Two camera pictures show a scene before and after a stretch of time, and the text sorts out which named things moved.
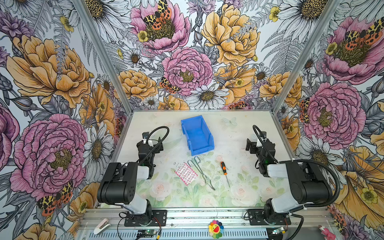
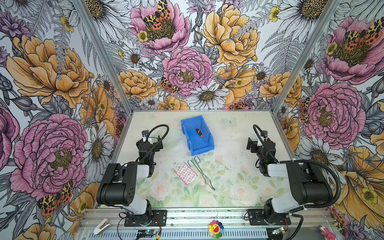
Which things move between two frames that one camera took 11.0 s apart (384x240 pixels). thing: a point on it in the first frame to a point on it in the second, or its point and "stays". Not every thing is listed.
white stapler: (103, 226) stays
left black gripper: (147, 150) stays
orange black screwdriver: (224, 170) to (199, 132)
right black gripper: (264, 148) stays
